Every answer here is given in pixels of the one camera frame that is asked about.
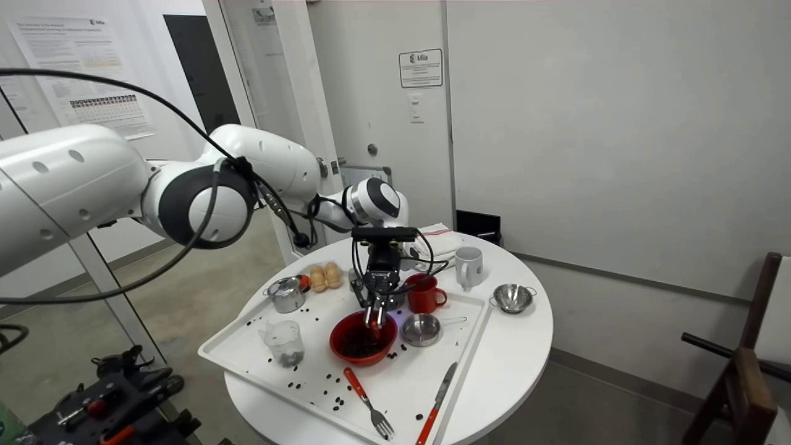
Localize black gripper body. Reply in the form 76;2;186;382
349;241;416;294

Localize orange red bowl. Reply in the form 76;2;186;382
328;309;400;368

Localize red handled fork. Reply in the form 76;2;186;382
342;366;399;442

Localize small steel bowl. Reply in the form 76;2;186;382
400;311;446;350
493;282;536;316

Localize red mug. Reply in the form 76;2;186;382
402;273;449;316

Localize white towel red stripes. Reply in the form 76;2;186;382
402;220;461;275

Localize steel cup left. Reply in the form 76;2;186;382
265;275;309;316

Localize grey white mug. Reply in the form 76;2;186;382
453;246;489;294

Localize clear plastic cup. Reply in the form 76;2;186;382
259;311;306;371

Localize black box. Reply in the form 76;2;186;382
454;207;505;248

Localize white rectangular tray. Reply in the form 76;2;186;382
196;275;495;445

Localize white notice sign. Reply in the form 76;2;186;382
399;47;446;92

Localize white door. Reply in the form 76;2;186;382
200;0;356;268

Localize silver stand pole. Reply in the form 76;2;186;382
64;233;169;366

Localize dark glass door panel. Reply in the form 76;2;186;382
160;12;243;136

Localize black and red tools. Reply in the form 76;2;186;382
28;345;202;445

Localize green container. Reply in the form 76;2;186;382
0;401;28;445

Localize white paper poster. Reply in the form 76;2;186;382
8;12;164;143

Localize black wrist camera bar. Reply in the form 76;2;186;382
352;226;421;248

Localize red handled knife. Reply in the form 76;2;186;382
414;361;461;445

